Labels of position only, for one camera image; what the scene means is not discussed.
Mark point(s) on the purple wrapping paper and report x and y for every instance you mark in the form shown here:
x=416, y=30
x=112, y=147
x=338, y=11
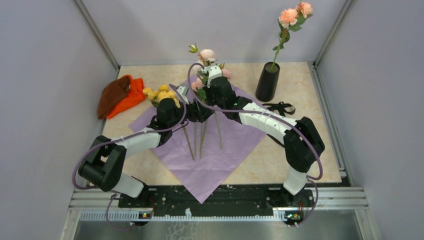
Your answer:
x=201, y=176

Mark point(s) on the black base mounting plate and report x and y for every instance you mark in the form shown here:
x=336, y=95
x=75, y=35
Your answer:
x=251, y=195

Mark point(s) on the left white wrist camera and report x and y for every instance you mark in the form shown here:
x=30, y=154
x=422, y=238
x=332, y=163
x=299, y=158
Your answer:
x=182, y=92

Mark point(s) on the right aluminium frame post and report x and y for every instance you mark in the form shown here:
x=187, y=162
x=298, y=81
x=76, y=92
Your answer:
x=347, y=5

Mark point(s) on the aluminium corner frame post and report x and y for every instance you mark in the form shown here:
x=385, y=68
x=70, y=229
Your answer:
x=92, y=26

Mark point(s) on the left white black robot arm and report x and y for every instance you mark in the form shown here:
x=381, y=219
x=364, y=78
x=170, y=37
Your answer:
x=103, y=164

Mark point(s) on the black ribbon with gold lettering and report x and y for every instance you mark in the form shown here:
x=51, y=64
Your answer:
x=282, y=108

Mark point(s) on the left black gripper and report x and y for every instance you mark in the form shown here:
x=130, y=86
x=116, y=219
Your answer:
x=198, y=113

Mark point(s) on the black vase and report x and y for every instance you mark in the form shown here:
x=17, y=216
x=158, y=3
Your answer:
x=268, y=81

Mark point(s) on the peach flower stem in vase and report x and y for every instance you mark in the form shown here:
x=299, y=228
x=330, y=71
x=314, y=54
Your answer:
x=290, y=20

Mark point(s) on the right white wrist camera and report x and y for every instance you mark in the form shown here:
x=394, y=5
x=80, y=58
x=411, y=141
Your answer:
x=213, y=72

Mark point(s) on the yellow rose bunch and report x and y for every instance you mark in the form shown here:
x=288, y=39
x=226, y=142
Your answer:
x=163, y=92

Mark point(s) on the orange cloth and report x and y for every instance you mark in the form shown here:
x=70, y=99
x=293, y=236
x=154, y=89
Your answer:
x=134, y=96

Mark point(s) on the brown cloth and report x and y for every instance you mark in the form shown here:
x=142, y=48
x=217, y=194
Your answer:
x=112, y=95

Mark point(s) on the pink and white flower bunch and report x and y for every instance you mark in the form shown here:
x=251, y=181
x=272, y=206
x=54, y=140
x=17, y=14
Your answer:
x=200, y=131

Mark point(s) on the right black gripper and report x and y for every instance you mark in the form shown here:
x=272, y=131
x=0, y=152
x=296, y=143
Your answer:
x=209, y=101

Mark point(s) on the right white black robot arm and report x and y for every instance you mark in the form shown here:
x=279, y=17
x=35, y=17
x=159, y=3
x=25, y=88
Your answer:
x=300, y=139

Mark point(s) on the aluminium front rail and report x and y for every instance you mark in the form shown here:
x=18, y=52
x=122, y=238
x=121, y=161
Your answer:
x=96, y=205

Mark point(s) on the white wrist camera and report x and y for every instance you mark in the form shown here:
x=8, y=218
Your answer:
x=213, y=72
x=182, y=92

